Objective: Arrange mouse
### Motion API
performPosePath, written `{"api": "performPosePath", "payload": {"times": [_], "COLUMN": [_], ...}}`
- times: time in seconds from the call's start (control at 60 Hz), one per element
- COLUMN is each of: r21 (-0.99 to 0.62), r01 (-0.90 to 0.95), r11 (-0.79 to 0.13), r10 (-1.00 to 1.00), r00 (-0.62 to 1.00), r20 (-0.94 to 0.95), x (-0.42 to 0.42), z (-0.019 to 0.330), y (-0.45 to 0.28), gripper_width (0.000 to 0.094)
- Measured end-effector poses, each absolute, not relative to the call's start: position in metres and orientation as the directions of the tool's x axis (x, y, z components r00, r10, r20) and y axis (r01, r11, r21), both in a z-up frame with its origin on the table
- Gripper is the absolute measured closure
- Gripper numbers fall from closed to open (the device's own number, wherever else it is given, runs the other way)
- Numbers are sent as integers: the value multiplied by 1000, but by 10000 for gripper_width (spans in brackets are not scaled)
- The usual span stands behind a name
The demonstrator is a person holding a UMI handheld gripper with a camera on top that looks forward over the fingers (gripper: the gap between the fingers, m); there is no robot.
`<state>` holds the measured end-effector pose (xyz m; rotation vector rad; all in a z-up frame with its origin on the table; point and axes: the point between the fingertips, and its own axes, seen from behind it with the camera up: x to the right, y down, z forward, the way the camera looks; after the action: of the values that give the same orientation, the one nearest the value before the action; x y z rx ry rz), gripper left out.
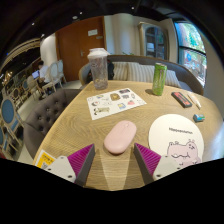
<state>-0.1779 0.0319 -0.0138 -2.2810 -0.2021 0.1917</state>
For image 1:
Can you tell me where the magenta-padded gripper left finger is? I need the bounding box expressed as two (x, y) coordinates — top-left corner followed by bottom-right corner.
(44, 143), (97, 187)

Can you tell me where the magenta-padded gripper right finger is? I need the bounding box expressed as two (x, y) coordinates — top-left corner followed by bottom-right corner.
(133, 142), (183, 186)

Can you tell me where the pink computer mouse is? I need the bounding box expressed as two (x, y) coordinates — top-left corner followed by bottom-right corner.
(103, 120), (138, 156)

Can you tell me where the round white cartoon mouse pad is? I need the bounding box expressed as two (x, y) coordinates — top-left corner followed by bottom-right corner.
(148, 113), (205, 169)

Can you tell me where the yellow code sticker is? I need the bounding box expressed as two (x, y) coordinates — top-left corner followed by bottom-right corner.
(33, 149), (57, 170)

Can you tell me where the grey tufted armchair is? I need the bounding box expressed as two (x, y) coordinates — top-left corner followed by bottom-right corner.
(23, 88), (83, 159)

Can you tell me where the black box with orange print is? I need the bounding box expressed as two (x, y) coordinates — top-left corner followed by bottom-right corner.
(171, 91), (193, 109)

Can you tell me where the white sticker sheet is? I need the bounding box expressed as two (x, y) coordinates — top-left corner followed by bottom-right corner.
(86, 87), (148, 121)

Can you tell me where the green drink can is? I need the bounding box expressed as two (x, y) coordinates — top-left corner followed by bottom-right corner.
(151, 62), (168, 97)

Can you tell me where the grey curved sofa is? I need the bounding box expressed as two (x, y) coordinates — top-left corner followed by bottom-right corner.
(78, 54), (204, 96)

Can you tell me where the person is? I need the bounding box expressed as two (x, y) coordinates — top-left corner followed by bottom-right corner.
(35, 60), (52, 89)

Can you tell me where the group of white chairs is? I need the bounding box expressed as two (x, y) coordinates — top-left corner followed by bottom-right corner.
(24, 59), (67, 99)

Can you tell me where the open laptop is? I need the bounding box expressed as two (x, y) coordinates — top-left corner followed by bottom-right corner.
(31, 69), (41, 80)

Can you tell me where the clear shaker bottle white lid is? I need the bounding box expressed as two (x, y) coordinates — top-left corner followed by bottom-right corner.
(87, 47), (111, 91)

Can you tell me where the small striped cushion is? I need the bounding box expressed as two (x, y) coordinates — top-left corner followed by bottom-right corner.
(112, 61), (129, 81)

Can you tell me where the black backpack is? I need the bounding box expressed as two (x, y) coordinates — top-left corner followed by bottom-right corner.
(87, 59), (115, 84)

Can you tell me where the brown wooden door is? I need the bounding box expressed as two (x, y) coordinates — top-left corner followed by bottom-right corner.
(54, 16), (108, 82)

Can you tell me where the tall black-framed window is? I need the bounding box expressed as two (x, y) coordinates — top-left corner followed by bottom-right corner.
(173, 21), (208, 88)

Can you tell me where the arched glass-door cabinet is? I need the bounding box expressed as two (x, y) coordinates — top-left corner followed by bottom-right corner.
(138, 21), (167, 61)

